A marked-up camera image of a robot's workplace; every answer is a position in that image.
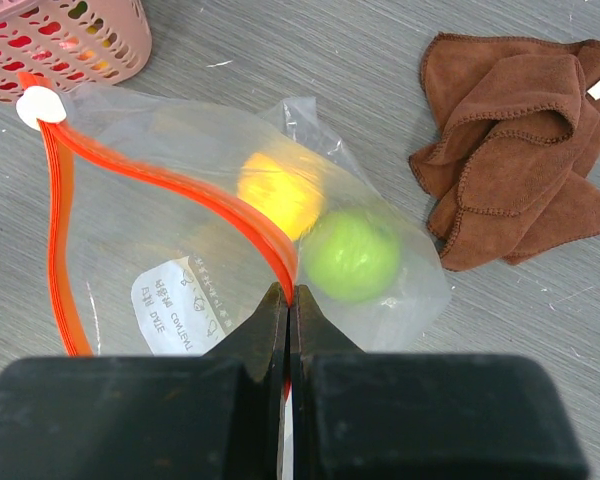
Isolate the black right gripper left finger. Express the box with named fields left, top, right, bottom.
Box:
left=0, top=284, right=286, bottom=479

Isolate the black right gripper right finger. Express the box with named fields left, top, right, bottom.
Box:
left=288, top=286, right=590, bottom=479

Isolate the light green apple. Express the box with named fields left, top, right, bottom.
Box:
left=301, top=208, right=402, bottom=303

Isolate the clear zip top bag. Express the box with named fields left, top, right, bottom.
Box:
left=16, top=73, right=451, bottom=356

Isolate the orange yellow fruit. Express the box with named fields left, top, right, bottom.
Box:
left=237, top=152, right=325, bottom=241

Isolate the brown cloth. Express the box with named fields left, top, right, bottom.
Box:
left=409, top=33, right=600, bottom=272

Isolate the pink plastic basket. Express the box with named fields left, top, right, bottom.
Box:
left=0, top=0, right=152, bottom=103

